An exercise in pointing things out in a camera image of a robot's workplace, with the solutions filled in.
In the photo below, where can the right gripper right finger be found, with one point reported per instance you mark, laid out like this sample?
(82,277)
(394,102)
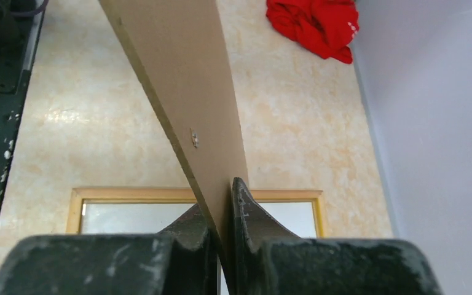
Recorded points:
(270,259)

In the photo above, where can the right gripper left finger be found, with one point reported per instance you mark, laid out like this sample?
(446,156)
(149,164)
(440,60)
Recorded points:
(179,259)

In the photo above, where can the building photo print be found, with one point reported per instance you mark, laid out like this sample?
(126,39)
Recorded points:
(139,218)

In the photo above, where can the yellow wooden picture frame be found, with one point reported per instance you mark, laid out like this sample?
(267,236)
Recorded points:
(80,196)

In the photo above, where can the brown cardboard backing board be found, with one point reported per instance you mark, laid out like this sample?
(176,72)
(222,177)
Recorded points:
(178,52)

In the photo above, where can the red crumpled cloth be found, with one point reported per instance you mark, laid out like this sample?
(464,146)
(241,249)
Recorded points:
(325,28)

